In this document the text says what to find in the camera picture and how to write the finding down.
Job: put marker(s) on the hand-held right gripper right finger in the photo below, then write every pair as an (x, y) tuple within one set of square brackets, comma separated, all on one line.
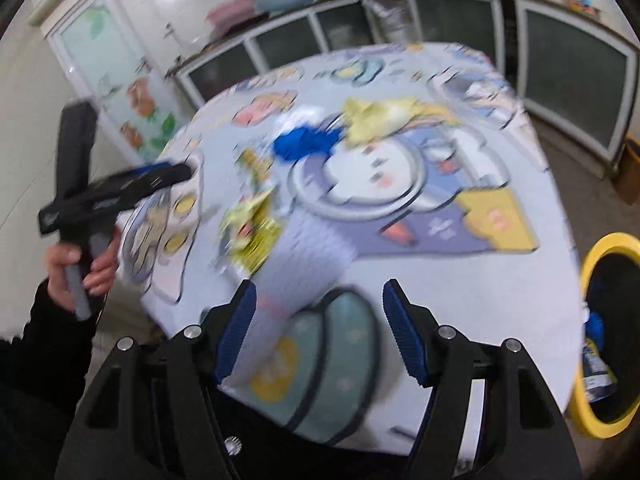
[(405, 335)]

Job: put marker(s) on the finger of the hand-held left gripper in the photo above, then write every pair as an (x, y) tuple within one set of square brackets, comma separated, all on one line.
[(165, 175)]

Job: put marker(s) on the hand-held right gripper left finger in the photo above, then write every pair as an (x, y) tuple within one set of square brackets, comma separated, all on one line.
[(235, 332)]

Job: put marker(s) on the yellow snack packet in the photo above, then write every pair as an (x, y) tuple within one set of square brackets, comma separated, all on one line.
[(250, 235)]

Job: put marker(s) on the blue cloth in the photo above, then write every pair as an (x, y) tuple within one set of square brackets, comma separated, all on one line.
[(596, 326), (305, 142)]

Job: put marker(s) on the white plastic bag bundle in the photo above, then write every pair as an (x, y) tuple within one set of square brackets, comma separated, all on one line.
[(302, 115)]

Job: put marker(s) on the white printed packet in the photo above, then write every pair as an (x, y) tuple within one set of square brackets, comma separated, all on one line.
[(600, 375)]

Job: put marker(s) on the yellow rimmed black trash bin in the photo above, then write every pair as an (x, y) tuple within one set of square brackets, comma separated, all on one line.
[(615, 285)]

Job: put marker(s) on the yellow plastic wrapper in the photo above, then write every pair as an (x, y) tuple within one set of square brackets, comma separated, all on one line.
[(380, 117)]

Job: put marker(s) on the person's left forearm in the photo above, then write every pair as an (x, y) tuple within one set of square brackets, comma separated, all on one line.
[(40, 360)]

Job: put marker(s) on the person's left hand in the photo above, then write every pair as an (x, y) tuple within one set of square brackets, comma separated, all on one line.
[(102, 270)]

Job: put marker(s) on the cartoon printed tablecloth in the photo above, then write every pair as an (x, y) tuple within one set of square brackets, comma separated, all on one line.
[(450, 285)]

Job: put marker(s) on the flower printed glass door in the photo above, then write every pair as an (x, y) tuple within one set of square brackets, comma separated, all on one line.
[(100, 60)]

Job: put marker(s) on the pink plastic basin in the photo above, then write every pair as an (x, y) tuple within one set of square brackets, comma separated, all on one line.
[(230, 10)]

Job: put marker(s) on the white sack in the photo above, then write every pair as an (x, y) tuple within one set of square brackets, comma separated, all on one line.
[(387, 20)]

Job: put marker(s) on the kitchen counter cabinets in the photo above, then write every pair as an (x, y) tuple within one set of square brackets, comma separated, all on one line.
[(575, 75)]

